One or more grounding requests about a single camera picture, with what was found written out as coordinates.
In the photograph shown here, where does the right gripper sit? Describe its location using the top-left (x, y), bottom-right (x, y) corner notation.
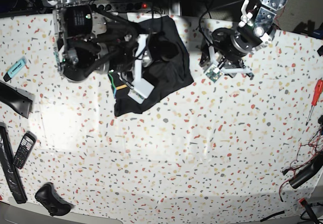
top-left (118, 33), bottom-right (154, 88)

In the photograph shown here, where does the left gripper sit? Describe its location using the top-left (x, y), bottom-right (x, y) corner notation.
top-left (199, 42), bottom-right (254, 80)

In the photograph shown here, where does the black T-shirt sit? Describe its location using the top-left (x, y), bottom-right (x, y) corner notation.
top-left (114, 16), bottom-right (194, 117)

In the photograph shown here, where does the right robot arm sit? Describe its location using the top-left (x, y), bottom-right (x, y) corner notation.
top-left (53, 0), bottom-right (154, 94)

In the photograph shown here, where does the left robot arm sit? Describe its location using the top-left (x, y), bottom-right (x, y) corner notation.
top-left (198, 0), bottom-right (287, 82)

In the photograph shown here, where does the light blue highlighter marker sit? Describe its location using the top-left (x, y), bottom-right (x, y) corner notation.
top-left (3, 57), bottom-right (27, 82)

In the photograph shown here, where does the black remote control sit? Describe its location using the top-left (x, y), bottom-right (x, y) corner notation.
top-left (13, 131), bottom-right (36, 170)

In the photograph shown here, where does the red black tool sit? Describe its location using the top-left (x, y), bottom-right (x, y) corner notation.
top-left (299, 198), bottom-right (322, 224)

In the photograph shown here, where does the black game controller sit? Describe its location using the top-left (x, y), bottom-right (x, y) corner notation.
top-left (35, 182), bottom-right (72, 216)

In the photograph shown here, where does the long black flat bar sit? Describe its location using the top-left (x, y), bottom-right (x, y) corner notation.
top-left (1, 123), bottom-right (27, 204)

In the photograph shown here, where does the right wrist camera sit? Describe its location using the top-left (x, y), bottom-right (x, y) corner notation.
top-left (128, 78), bottom-right (154, 104)

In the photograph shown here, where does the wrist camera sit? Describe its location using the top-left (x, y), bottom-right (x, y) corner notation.
top-left (128, 78), bottom-right (154, 104)
top-left (205, 65), bottom-right (223, 83)

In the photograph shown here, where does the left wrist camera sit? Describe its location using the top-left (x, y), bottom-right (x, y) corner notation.
top-left (205, 65), bottom-right (223, 83)

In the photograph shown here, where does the red handled screwdriver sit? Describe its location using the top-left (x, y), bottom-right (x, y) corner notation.
top-left (305, 79), bottom-right (323, 126)

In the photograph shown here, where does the power strip with red switch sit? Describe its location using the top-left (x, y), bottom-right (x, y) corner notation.
top-left (96, 2), bottom-right (151, 13)

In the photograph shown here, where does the red and black wire bundle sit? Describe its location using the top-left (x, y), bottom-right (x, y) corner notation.
top-left (278, 127), bottom-right (323, 202)

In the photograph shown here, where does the black cylinder with wires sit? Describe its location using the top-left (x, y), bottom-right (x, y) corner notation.
top-left (289, 155), bottom-right (322, 189)

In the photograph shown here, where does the black plastic handle part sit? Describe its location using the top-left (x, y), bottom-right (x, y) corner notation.
top-left (1, 82), bottom-right (33, 118)

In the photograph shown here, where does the black cable strip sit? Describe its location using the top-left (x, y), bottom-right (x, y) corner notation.
top-left (260, 210), bottom-right (285, 222)

